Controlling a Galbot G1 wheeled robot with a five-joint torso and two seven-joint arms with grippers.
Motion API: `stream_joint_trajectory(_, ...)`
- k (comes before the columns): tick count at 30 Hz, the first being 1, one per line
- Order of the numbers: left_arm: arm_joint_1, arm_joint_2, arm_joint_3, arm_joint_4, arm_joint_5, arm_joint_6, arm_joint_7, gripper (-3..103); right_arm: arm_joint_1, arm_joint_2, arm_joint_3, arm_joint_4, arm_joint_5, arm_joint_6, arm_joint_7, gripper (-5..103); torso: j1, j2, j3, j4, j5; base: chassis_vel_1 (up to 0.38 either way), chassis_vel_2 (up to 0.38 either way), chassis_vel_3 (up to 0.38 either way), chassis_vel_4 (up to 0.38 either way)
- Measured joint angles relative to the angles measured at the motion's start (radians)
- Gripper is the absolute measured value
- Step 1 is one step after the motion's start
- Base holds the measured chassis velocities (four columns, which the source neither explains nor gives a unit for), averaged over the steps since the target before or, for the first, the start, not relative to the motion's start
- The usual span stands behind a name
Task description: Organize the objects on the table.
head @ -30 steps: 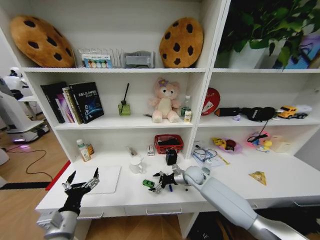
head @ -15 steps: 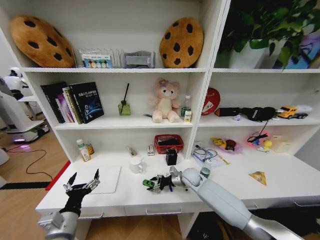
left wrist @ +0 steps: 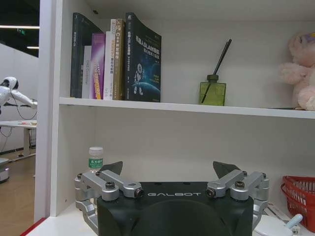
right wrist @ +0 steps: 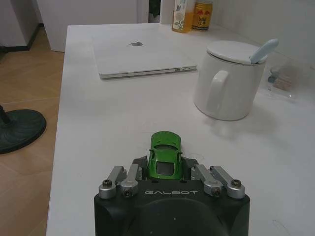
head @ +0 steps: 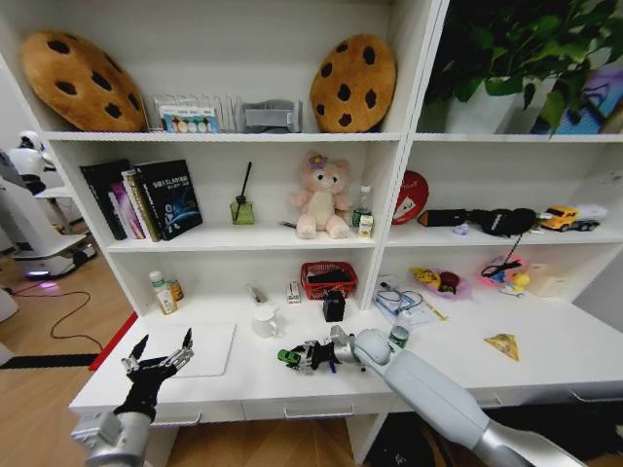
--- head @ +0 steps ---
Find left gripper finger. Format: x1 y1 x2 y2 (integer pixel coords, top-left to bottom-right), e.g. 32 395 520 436
120 333 150 375
163 327 196 378

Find green toy car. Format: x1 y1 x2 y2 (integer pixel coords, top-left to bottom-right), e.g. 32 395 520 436
277 346 304 370

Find white rectangular pad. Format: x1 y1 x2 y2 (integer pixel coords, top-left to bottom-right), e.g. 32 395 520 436
136 321 238 378

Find red floor tape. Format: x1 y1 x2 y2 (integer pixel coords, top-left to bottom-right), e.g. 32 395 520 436
88 310 139 373

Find white ceramic mug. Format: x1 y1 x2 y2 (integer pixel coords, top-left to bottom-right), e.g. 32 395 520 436
250 303 282 340

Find black cube box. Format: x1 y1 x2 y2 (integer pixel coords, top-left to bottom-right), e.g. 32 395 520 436
321 289 348 324

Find red plastic basket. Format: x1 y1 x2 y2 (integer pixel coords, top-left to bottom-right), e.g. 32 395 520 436
299 261 359 303

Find orange bottle white cap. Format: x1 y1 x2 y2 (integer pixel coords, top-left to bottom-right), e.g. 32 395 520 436
147 269 179 316

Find black items in basket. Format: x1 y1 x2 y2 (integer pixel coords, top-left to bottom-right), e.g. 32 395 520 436
305 270 355 289

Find green label plastic bottle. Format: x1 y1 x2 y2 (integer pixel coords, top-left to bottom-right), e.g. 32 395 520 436
388 309 415 349

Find black floor strip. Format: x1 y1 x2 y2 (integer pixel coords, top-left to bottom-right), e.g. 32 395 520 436
0 352 99 371

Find white shelf desk unit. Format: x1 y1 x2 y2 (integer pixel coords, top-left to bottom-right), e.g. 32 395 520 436
0 0 623 464

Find yellow pen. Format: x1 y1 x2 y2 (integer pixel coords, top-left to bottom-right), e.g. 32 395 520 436
421 297 449 322

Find yellow snack bag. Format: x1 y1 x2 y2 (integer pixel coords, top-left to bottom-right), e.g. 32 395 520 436
411 267 442 289

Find pink plush cat toy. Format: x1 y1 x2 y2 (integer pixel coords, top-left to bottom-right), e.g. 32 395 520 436
289 150 353 240

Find gold spine book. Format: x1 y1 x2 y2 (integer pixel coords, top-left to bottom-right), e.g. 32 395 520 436
121 167 163 243

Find green reed diffuser bottle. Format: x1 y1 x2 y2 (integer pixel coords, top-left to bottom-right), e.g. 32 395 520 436
229 161 256 227

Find pink purple book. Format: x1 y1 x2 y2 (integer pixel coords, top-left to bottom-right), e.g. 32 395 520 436
107 181 147 240

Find purple plastic tray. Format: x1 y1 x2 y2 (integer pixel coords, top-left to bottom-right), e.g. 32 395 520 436
407 266 474 300

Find large black book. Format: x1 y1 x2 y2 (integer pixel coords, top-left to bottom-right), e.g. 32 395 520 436
132 159 204 242

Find clear water bottle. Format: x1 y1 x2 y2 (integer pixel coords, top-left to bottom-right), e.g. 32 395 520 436
351 185 375 229

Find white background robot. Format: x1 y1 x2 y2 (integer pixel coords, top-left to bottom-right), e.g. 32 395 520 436
0 129 99 281

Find thin black book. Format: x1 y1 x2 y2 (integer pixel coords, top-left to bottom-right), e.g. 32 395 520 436
79 159 133 241

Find yellow triangular snack pack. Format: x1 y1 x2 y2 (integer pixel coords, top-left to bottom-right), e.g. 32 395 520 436
483 332 522 363

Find red round hand fan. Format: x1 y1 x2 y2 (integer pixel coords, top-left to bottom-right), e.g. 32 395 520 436
390 169 431 227

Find pink plastic tray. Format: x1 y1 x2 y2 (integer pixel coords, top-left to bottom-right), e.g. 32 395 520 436
480 253 528 291

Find black rectangular case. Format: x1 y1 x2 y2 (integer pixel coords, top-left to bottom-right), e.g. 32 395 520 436
419 208 469 228

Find yellow rubber duck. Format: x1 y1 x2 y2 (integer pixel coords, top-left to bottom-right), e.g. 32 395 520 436
499 271 531 299

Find card with coloured circles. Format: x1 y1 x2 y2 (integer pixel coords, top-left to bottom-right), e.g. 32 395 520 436
159 105 220 134

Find grey fabric pouch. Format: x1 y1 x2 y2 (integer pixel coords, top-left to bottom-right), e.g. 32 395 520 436
240 99 305 134

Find clear file rack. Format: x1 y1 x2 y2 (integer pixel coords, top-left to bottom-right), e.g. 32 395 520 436
152 92 243 134

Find small cookie plush pillow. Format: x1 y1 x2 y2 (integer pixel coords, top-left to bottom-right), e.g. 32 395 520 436
310 33 398 134

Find yellow toy truck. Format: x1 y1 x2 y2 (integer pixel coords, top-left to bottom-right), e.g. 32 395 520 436
538 203 609 234

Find large cookie plush pillow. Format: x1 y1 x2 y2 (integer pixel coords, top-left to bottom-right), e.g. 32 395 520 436
19 30 147 133

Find white plant pot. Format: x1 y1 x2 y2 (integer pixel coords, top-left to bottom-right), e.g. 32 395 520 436
444 79 532 135

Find green leafy plant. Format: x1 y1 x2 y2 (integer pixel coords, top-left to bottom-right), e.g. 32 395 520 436
426 0 623 133

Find blue painted box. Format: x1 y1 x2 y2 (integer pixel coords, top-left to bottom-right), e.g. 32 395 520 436
553 64 623 136

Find silver drawer handle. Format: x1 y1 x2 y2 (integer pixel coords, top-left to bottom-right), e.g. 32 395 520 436
570 387 623 404
283 403 356 421
149 413 202 428

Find black floor cable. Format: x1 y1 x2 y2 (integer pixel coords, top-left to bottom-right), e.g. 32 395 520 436
8 290 106 355

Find badge holder with lanyard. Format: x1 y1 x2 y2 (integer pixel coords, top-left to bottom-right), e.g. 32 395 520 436
371 279 437 328

